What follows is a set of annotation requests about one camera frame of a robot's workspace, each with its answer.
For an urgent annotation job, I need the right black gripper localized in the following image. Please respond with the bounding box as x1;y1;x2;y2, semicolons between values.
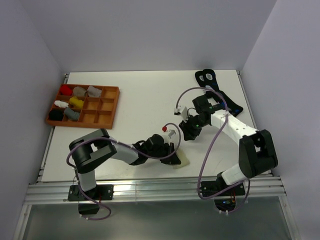
178;114;208;142

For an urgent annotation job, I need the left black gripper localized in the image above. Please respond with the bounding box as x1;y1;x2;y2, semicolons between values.
147;142;180;165

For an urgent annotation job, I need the cream ankle sock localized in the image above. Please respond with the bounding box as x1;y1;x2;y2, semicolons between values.
172;149;190;170

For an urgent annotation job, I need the mauve sock with red stripe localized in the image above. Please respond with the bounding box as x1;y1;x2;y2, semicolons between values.
86;85;102;98

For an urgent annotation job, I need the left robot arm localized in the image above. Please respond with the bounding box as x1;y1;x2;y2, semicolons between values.
69;127;183;200

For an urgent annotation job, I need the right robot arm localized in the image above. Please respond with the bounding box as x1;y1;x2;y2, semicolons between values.
174;95;278;195

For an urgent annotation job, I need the black patterned sock front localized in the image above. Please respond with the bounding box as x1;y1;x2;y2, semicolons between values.
202;69;243;117

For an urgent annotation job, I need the black patterned sock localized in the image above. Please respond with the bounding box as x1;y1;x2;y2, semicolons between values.
202;69;243;117
194;70;206;88

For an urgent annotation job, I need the black patterned sock back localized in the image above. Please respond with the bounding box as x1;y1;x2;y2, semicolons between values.
194;70;206;88

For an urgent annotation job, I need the orange compartment tray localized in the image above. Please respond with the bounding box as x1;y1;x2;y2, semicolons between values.
46;83;120;130

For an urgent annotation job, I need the grey rolled sock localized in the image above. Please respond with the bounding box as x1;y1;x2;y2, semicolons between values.
63;107;80;122

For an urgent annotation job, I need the yellow rolled sock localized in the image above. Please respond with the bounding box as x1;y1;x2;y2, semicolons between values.
69;96;84;109

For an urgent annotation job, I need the taupe rolled sock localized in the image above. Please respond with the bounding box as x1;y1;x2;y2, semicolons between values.
72;86;87;97

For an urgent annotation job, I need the white rolled sock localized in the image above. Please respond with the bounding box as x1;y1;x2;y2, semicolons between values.
54;100;69;109

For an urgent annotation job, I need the black rolled sock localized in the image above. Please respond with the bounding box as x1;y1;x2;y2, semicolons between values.
48;109;64;122

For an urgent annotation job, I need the red rolled sock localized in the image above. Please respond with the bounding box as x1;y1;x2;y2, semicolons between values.
59;85;73;96

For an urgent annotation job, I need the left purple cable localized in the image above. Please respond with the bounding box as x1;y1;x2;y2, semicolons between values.
66;122;182;221

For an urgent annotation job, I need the purple cable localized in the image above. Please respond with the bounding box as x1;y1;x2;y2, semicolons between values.
66;122;182;221
175;87;251;214

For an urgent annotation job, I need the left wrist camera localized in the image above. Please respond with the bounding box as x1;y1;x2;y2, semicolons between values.
161;126;177;144

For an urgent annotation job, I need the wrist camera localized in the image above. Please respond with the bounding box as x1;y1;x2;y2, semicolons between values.
161;126;177;144
174;105;189;123

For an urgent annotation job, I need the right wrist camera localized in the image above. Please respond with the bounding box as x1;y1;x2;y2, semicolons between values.
174;105;189;123

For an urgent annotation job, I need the aluminium front rail frame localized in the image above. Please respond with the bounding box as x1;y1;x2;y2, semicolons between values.
23;174;287;205

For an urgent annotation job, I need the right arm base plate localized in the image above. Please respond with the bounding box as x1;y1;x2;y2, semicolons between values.
200;180;246;197

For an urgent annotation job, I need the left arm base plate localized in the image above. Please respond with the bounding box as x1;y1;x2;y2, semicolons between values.
67;184;114;202

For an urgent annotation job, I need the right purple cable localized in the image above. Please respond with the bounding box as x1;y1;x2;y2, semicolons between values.
175;87;251;214

